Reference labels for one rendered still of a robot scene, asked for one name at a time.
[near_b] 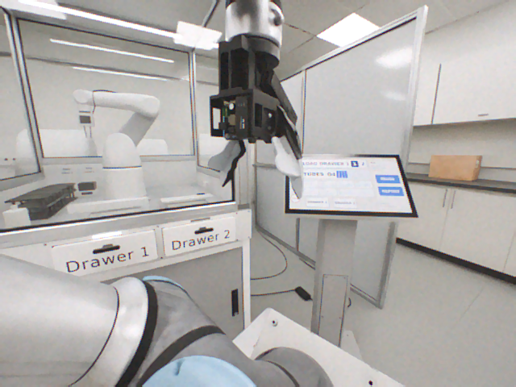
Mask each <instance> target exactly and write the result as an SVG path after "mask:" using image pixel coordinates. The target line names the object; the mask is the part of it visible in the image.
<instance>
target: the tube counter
mask: <svg viewBox="0 0 516 387"><path fill-rule="evenodd" d="M327 178H342V179H371V175H370V172H369V171H361V170H327Z"/></svg>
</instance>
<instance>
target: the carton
mask: <svg viewBox="0 0 516 387"><path fill-rule="evenodd" d="M481 160H482V156H472V155H431V163H430V168H429V173H428V177H432V178H440V179H449V180H458V181H475V180H477V178H478V174H479V171H480V166H481Z"/></svg>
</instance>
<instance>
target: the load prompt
mask: <svg viewBox="0 0 516 387"><path fill-rule="evenodd" d="M302 164H303V168H304V169H368V162H367V160H349V159H302Z"/></svg>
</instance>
